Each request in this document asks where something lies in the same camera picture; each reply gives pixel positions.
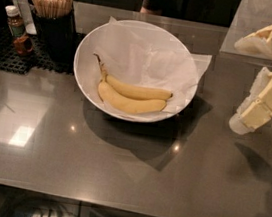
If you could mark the white paper liner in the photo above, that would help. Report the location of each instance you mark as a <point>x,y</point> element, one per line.
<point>143,54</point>

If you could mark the white flat card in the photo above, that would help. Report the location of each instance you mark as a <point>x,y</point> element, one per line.
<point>25,12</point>

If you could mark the black chopstick holder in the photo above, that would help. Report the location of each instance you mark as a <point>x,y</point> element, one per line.
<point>59,34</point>

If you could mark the bundle of wooden chopsticks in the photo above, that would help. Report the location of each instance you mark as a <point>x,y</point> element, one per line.
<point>52,8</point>

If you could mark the black grid mat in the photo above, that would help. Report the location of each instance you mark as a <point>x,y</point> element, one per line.
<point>11,62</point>

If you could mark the white bowl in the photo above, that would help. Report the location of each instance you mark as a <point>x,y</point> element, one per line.
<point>136,71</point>

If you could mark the yellow banana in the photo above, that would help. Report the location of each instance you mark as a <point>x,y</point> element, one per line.
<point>127,105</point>
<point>132,91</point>

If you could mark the clear acrylic stand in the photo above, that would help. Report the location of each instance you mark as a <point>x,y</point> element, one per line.
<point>250,16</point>

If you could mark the small red-brown condiment jar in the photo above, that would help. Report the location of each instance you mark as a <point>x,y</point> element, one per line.
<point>23,45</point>

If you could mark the sauce bottle white cap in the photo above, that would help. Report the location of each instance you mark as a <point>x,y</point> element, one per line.
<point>15,21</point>

